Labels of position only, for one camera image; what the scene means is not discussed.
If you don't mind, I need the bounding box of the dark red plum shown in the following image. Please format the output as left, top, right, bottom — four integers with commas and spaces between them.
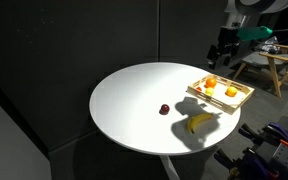
160, 104, 170, 115

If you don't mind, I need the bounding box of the yellow banana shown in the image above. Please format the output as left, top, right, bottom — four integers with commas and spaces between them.
187, 113, 213, 134

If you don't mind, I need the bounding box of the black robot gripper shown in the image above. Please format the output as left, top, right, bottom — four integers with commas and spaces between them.
207, 27, 239, 69

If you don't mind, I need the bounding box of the yellow orange round fruit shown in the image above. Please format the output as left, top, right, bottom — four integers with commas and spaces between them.
226, 86, 237, 97

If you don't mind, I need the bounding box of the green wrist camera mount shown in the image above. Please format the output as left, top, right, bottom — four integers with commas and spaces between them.
237, 26, 273, 41

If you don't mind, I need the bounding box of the yellow lemon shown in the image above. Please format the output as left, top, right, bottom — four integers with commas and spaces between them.
205, 87, 214, 96

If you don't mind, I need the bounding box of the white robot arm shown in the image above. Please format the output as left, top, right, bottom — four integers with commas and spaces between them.
207, 0, 288, 69

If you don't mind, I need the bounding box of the purple orange clamp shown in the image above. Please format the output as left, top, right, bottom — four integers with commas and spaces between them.
238, 122, 288, 147

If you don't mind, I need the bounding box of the wooden tray box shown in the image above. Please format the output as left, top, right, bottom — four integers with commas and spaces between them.
186, 74, 254, 114

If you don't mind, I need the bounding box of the purple black clamp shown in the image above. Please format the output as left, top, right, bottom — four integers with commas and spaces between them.
214, 148, 280, 180

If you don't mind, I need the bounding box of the wooden chair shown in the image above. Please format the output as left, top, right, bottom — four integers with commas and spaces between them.
233, 44, 288, 97

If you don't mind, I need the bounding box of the white round table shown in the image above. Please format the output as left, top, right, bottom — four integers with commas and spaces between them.
89, 62, 240, 156

